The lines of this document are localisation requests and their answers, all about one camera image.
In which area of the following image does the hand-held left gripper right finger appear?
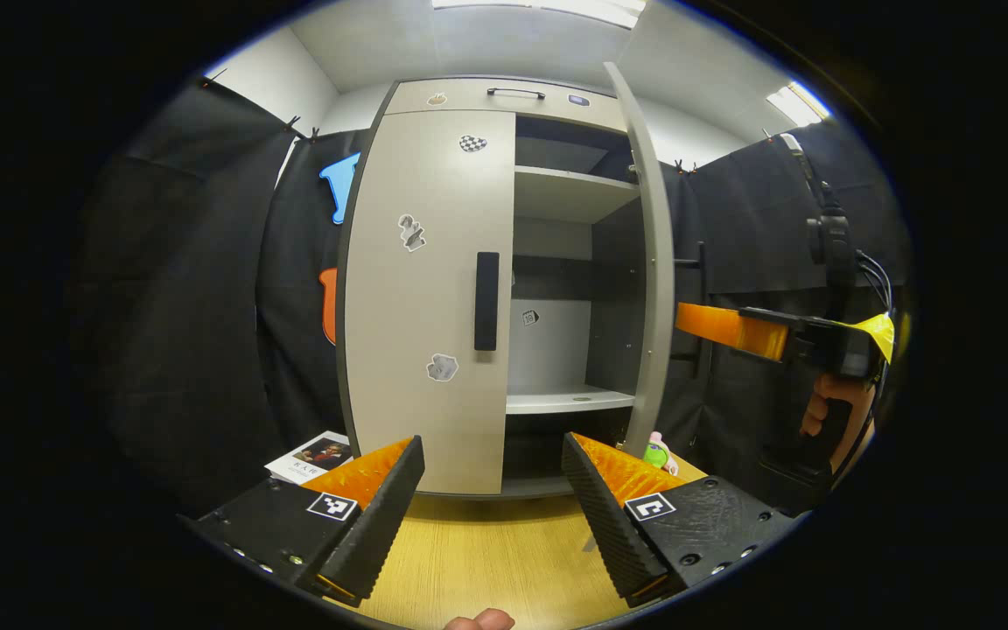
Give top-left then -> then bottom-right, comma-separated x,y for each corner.
561,432 -> 798,611

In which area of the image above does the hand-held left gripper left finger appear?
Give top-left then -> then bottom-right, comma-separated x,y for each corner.
178,435 -> 426,609

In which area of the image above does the grey shoe cabinet door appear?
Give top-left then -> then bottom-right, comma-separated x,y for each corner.
342,109 -> 518,497
602,61 -> 676,460

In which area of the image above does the grey double-door shoe cabinet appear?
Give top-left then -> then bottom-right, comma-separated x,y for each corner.
335,61 -> 708,500

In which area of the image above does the white cabinet shelf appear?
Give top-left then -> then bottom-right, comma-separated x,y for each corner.
514,166 -> 641,224
506,385 -> 636,415

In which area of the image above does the green and pink toy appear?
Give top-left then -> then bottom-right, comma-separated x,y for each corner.
641,430 -> 682,476

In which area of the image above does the white photo booklet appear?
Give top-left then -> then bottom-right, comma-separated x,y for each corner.
265,430 -> 354,485

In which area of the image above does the ceiling light panel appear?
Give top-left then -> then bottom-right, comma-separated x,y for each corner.
766,81 -> 833,128

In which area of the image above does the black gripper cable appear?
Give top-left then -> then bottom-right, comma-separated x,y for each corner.
778,131 -> 897,320

